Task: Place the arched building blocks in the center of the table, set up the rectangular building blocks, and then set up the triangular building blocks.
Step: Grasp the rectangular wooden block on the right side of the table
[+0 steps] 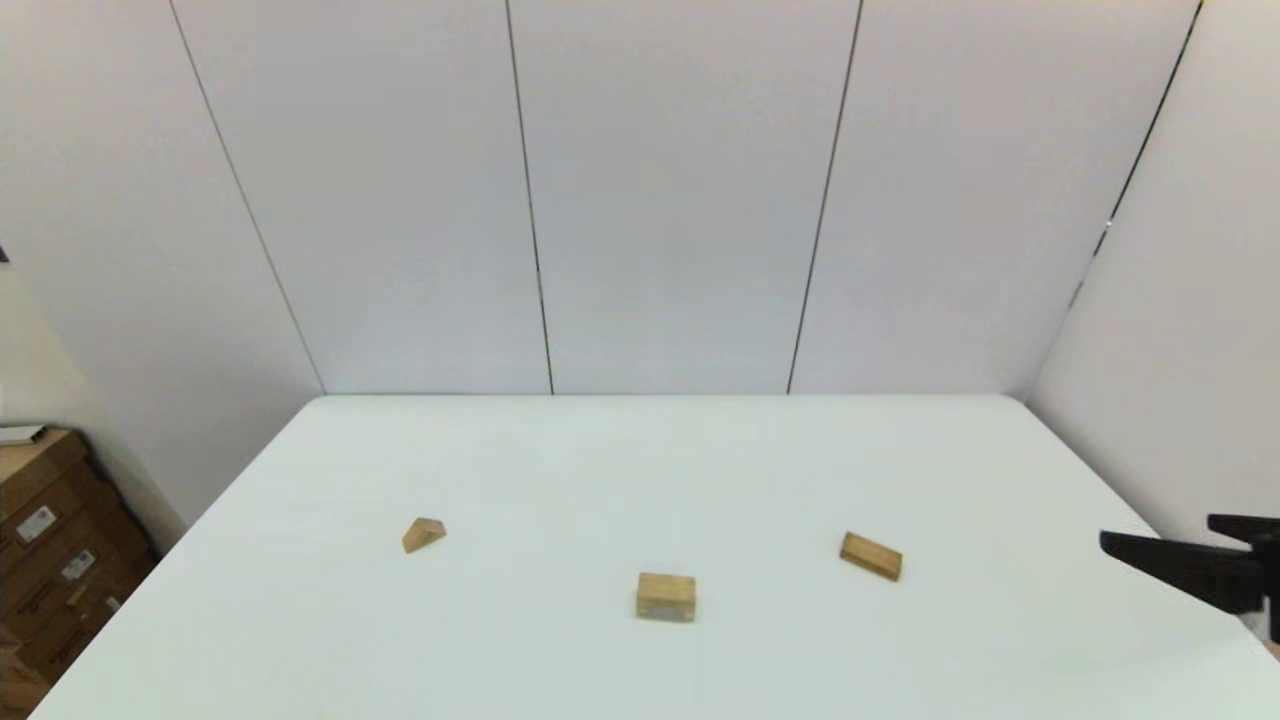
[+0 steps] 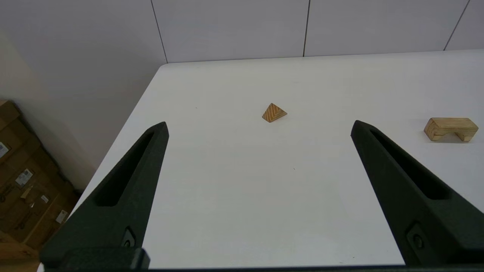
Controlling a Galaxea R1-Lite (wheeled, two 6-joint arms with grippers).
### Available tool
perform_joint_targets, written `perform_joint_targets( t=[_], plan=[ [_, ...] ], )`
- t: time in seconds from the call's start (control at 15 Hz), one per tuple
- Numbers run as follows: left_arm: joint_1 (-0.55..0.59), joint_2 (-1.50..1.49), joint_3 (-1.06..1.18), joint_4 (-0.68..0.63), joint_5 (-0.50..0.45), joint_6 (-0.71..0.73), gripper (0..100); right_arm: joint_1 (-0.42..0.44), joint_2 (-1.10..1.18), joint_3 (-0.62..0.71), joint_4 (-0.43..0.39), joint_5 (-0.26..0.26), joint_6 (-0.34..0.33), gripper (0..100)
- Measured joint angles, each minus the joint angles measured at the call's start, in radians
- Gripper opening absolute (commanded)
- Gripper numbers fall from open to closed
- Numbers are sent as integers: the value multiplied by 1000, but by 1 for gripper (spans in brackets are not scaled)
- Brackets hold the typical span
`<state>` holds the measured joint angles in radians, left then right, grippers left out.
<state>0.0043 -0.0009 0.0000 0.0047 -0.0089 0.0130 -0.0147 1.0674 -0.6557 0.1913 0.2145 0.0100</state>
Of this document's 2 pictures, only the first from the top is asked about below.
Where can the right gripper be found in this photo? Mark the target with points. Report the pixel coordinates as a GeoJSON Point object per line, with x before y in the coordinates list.
{"type": "Point", "coordinates": [1272, 590]}

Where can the rectangular wooden block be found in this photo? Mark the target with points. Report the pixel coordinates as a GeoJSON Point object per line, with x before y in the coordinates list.
{"type": "Point", "coordinates": [871, 555]}

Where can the arched wooden block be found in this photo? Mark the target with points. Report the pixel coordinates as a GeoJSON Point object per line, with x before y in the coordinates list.
{"type": "Point", "coordinates": [666, 594]}

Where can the triangular wooden block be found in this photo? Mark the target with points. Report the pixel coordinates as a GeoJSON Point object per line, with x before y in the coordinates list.
{"type": "Point", "coordinates": [423, 535]}

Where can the brown cardboard box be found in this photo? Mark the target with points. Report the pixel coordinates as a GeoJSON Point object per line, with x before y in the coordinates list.
{"type": "Point", "coordinates": [60, 570]}
{"type": "Point", "coordinates": [30, 480]}
{"type": "Point", "coordinates": [15, 685]}
{"type": "Point", "coordinates": [90, 615]}

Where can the flat white item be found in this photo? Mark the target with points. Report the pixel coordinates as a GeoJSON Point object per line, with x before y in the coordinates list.
{"type": "Point", "coordinates": [20, 434]}

